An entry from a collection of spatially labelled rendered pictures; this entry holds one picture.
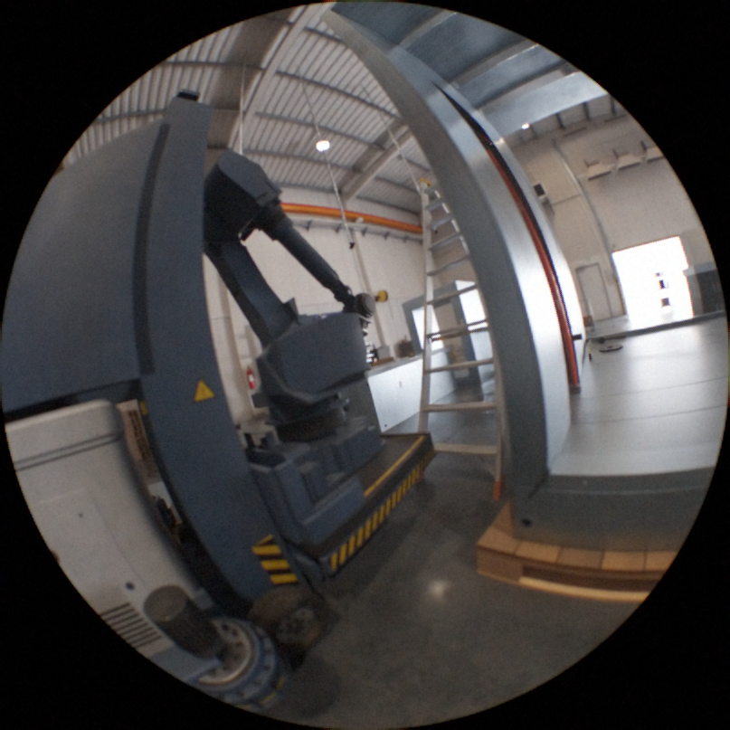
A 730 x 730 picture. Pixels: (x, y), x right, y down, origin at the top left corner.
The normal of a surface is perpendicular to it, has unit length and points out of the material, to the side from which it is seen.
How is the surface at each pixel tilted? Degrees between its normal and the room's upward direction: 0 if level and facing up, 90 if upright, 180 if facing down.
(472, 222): 90
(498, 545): 0
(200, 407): 90
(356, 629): 0
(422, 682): 0
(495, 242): 90
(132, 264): 90
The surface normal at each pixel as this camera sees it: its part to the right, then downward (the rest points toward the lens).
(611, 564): -0.25, -0.97
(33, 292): 0.79, -0.18
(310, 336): 0.60, -0.13
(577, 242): -0.76, 0.22
